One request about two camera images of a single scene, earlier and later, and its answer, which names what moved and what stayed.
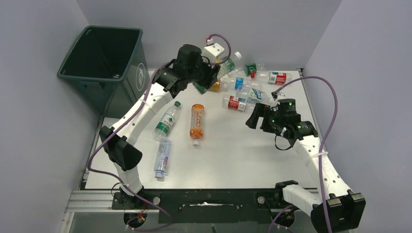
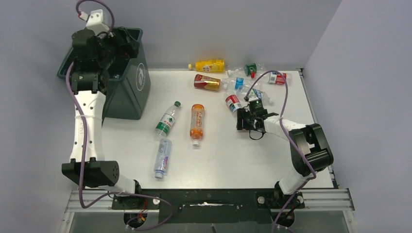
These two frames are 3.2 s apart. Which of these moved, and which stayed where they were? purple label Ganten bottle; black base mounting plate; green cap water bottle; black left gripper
Moved: black left gripper
Stayed: black base mounting plate; purple label Ganten bottle; green cap water bottle
